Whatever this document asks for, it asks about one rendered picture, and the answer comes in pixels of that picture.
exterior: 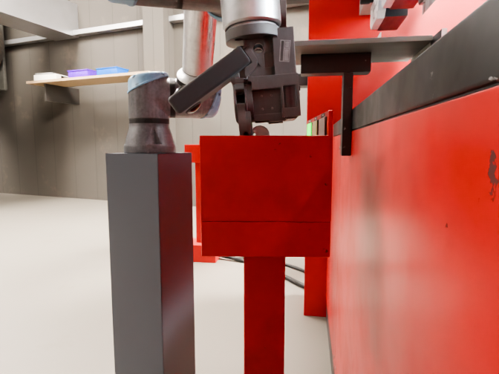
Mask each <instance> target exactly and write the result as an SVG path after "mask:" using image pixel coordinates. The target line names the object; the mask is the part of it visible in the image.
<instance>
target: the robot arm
mask: <svg viewBox="0 0 499 374"><path fill-rule="evenodd" d="M108 1H110V2H112V3H117V4H127V5H128V6H129V7H133V6H135V5H136V6H145V7H162V8H171V9H181V10H184V17H183V67H182V68H181V69H180V70H179V71H178V72H177V78H169V75H168V74H167V72H160V71H152V72H144V73H137V74H135V75H133V76H131V77H130V78H129V79H128V91H127V94H128V118H129V129H128V133H127V136H126V139H125V144H124V146H123V148H124V153H131V154H158V153H176V145H175V141H174V139H173V136H172V133H171V130H170V127H169V118H199V119H204V118H213V117H214V116H215V115H216V114H217V112H218V109H219V107H220V103H221V89H222V88H223V87H224V86H226V85H228V84H229V83H230V82H231V83H232V88H233V99H234V108H235V119H236V122H237V123H238V125H239V134H240V136H254V135H253V134H255V135H256V136H269V135H270V132H269V131H268V129H267V128H266V127H264V126H262V125H257V126H255V127H254V128H252V123H253V122H254V123H263V122H268V124H277V123H283V121H284V122H287V121H293V120H295V119H296V118H297V117H298V116H301V106H300V93H299V91H300V90H301V88H300V85H299V75H298V73H296V55H295V44H294V32H293V26H292V27H280V26H281V10H280V0H108ZM217 20H218V21H220V22H223V30H224V32H225V38H226V46H227V47H230V48H234V50H233V51H231V52H230V53H228V54H227V55H225V57H223V58H222V59H220V60H219V61H218V62H216V63H215V64H213V59H214V50H215V34H216V25H217ZM256 49H261V50H262V52H261V53H256V52H255V50H256Z"/></svg>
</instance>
